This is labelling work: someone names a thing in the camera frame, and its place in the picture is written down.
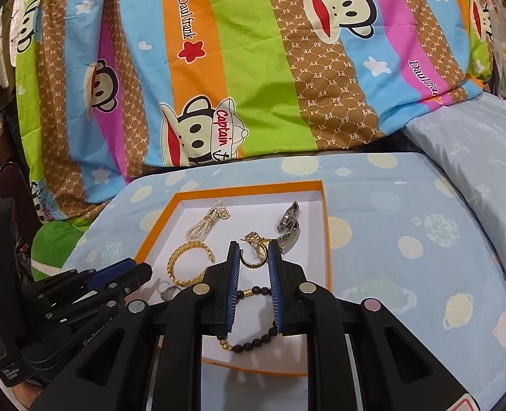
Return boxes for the gold wristwatch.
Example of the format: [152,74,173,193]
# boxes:
[241,230,279,270]

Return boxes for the orange cardboard box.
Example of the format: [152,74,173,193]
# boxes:
[134,180,333,378]

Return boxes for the striped cartoon monkey blanket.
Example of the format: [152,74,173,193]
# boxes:
[11,0,494,223]

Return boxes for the white pearl bracelet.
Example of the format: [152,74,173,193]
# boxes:
[185,206,231,241]

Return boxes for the black bead bracelet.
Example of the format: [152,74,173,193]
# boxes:
[216,285,279,354]

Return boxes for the light blue pillow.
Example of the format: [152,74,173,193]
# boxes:
[401,93,506,275]

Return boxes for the gold braided bangle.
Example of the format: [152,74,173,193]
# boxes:
[167,241,216,287]

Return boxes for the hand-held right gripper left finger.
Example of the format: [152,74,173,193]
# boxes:
[30,240,242,411]

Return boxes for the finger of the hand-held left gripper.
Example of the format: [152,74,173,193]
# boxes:
[71,262,154,309]
[60,258,139,292]

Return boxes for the blue planet print sheet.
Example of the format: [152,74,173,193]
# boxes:
[62,152,506,411]

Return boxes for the silver hoop ring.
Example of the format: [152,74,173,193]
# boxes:
[158,282,182,301]

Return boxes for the dark maroon oval panel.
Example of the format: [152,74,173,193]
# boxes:
[0,162,37,223]

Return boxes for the silver wristwatch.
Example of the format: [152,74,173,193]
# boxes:
[276,200,302,253]

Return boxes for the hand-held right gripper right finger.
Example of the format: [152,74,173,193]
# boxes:
[267,240,486,411]

